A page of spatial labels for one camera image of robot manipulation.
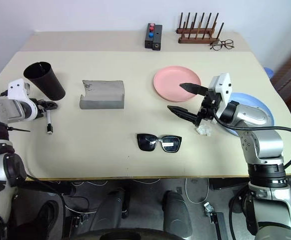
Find plain black box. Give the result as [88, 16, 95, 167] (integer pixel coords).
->
[151, 24, 164, 52]

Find black shoe-like shape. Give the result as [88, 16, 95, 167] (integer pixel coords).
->
[31, 199, 62, 231]

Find blue round container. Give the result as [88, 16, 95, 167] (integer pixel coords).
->
[263, 66, 275, 79]

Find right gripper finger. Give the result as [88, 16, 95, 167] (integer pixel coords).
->
[166, 105, 202, 126]
[179, 82, 209, 96]

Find black box with coloured buttons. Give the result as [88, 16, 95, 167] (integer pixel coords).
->
[144, 22, 157, 50]

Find white marker with black cap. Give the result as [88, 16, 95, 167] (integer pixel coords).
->
[45, 109, 55, 136]

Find dark rounded shape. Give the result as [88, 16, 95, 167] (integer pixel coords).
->
[96, 189, 132, 230]
[161, 190, 194, 239]

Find thin dark-framed eyeglasses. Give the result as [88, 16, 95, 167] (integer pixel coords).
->
[209, 39, 235, 52]

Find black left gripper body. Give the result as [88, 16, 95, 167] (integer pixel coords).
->
[31, 98, 48, 120]

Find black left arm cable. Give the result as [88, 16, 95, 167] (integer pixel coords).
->
[22, 174, 68, 240]

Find pink plate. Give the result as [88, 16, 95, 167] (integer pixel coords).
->
[152, 65, 203, 103]

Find metal caster bracket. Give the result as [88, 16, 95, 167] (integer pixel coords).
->
[202, 201, 218, 217]

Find black sunglasses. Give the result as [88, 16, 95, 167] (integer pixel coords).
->
[136, 133, 183, 154]

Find black flat bar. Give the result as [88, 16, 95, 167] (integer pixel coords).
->
[208, 211, 227, 240]

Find blue plate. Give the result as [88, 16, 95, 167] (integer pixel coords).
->
[225, 92, 276, 138]

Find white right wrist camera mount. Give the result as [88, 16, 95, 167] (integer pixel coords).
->
[207, 72, 233, 125]

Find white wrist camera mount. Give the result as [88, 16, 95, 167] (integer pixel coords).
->
[7, 78, 33, 101]
[207, 72, 233, 125]

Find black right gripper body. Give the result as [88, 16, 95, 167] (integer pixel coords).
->
[195, 87, 222, 127]

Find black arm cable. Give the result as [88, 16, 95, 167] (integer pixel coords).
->
[212, 109, 291, 171]
[22, 174, 68, 240]

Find black zip tie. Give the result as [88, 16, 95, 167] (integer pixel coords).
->
[6, 126, 32, 133]

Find wide dark round base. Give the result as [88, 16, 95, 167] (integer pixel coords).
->
[69, 225, 187, 240]

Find white floor cable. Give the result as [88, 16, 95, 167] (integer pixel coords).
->
[184, 177, 210, 204]

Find brown wooden peg rack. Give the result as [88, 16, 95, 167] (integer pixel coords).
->
[175, 11, 225, 46]

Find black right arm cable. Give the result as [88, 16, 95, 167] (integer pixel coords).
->
[212, 109, 291, 171]

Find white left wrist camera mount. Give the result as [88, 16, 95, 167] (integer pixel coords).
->
[7, 78, 33, 101]

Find black plastic cup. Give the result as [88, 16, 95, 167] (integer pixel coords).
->
[23, 60, 67, 102]

